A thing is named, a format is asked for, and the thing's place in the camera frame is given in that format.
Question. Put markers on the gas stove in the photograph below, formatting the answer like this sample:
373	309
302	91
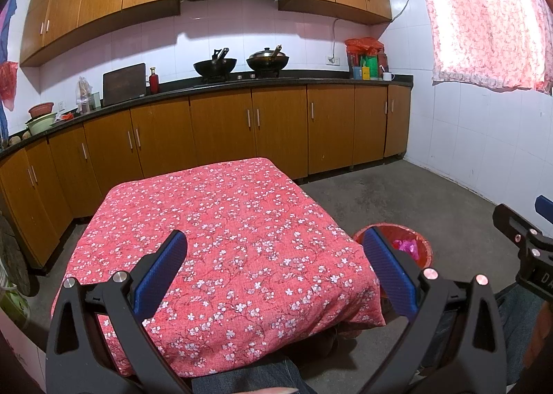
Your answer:
246	76

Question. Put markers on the green and white container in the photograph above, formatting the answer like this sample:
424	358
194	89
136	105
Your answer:
13	299

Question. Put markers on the red plastic basin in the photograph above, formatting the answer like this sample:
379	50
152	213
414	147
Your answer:
41	109

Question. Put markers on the dark wooden cutting board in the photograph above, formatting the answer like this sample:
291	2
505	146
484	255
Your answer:
123	85

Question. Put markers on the black kitchen countertop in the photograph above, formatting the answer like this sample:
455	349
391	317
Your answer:
324	77

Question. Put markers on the wooden lower kitchen cabinets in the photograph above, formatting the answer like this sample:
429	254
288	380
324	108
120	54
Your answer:
224	126

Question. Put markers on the white mug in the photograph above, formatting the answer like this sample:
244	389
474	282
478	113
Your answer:
386	76

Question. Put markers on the pink plastic bag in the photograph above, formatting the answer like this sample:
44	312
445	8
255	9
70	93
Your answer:
406	246

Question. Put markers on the white wall socket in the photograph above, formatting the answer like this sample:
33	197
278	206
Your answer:
332	60

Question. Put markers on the red bag over condiments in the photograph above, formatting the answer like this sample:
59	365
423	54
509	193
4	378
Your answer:
365	46

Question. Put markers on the dark red packet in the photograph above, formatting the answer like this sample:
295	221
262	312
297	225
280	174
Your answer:
382	63

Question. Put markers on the person's left hand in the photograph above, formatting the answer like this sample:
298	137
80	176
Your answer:
272	391

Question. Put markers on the red trash bin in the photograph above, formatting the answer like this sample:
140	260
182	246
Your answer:
425	253

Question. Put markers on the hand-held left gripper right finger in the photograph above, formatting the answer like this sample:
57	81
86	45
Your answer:
391	273

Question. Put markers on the person's left leg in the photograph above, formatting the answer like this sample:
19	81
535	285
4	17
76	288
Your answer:
259	374

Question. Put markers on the green box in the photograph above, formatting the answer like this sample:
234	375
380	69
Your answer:
369	65

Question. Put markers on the person's right forearm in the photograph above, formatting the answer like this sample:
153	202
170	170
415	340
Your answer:
542	333

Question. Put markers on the person's leg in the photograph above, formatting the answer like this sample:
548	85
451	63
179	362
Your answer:
259	374
512	325

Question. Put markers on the round dark wooden block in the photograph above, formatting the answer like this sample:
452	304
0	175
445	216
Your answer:
15	255

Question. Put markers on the black open wok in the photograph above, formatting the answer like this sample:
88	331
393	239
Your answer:
216	67

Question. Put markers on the black wok with lid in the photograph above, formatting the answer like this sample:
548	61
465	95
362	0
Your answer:
268	60

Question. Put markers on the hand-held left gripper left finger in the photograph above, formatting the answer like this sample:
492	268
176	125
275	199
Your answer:
160	273

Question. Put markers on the blue and yellow box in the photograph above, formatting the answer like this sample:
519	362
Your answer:
360	73

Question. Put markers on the pink and blue hanging cloth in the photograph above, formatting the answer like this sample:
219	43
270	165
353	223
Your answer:
5	30

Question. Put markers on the red floral tablecloth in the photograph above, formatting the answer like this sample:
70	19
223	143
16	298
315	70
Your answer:
216	238

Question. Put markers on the pink floral curtain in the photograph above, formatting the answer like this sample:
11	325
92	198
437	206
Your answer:
484	18

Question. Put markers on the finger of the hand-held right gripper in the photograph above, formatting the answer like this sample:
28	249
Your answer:
510	223
545	205

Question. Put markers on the green plastic basin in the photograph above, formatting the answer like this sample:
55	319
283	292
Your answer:
41	124

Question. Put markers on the red bottle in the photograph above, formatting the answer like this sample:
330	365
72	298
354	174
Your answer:
154	82

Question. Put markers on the hanging red plastic bag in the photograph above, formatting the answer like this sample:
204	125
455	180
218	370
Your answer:
7	85

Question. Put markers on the person's right leg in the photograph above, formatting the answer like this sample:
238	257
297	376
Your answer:
512	325

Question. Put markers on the clear plastic bag with food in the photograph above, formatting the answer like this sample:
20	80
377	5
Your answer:
84	93

